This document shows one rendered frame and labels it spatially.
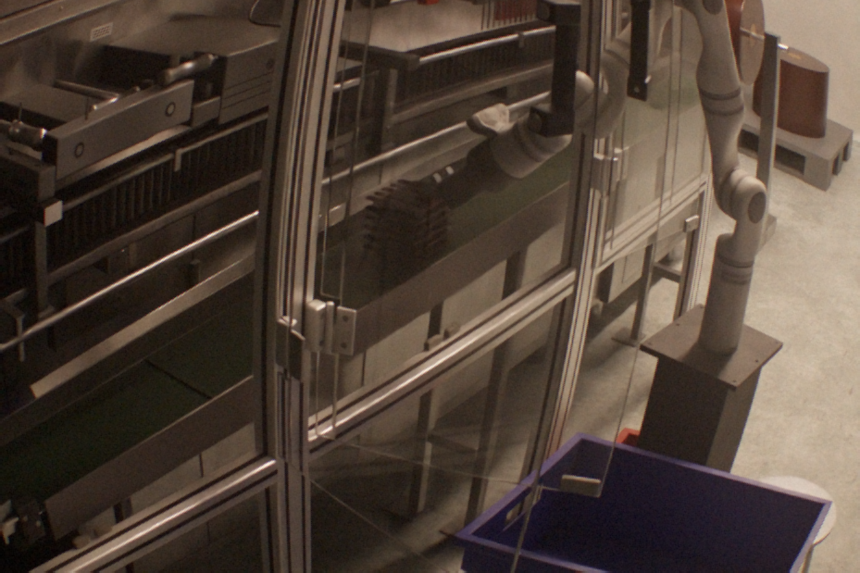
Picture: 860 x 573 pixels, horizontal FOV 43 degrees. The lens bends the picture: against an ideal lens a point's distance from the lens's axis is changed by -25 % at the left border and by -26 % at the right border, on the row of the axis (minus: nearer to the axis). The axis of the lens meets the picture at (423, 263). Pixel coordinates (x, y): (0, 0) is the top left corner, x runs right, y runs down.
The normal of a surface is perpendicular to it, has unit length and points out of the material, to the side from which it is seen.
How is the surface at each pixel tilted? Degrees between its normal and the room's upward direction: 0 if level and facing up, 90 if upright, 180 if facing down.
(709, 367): 0
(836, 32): 90
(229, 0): 90
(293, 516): 90
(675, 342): 0
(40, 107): 0
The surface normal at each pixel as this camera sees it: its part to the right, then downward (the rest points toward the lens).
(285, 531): 0.83, 0.29
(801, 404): 0.10, -0.91
